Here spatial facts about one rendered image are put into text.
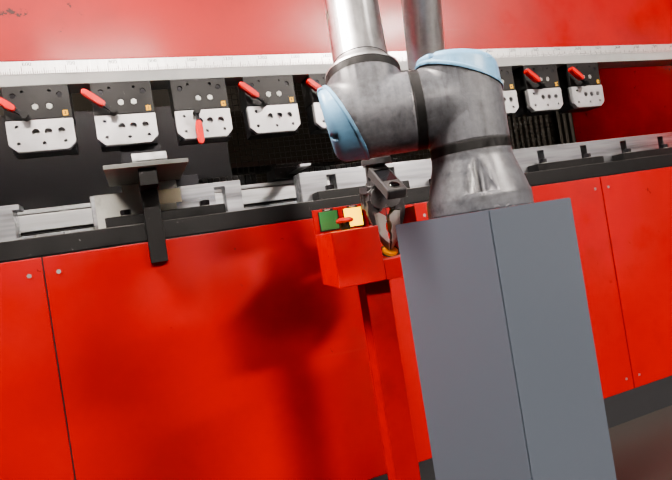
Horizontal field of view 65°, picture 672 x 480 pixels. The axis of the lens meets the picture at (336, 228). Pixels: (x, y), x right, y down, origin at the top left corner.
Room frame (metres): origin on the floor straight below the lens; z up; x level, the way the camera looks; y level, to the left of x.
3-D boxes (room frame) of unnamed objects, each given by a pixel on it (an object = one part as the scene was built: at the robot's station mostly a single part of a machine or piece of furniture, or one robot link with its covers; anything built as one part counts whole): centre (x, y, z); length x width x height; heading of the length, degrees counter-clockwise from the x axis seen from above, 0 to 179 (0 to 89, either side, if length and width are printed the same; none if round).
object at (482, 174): (0.78, -0.21, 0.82); 0.15 x 0.15 x 0.10
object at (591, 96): (1.99, -0.98, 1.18); 0.15 x 0.09 x 0.17; 111
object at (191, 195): (1.45, 0.44, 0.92); 0.39 x 0.06 x 0.10; 111
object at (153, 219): (1.26, 0.43, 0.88); 0.14 x 0.04 x 0.22; 21
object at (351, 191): (1.60, -0.09, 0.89); 0.30 x 0.05 x 0.03; 111
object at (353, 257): (1.22, -0.06, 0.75); 0.20 x 0.16 x 0.18; 105
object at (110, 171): (1.30, 0.44, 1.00); 0.26 x 0.18 x 0.01; 21
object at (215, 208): (1.39, 0.43, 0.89); 0.30 x 0.05 x 0.03; 111
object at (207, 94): (1.49, 0.33, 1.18); 0.15 x 0.09 x 0.17; 111
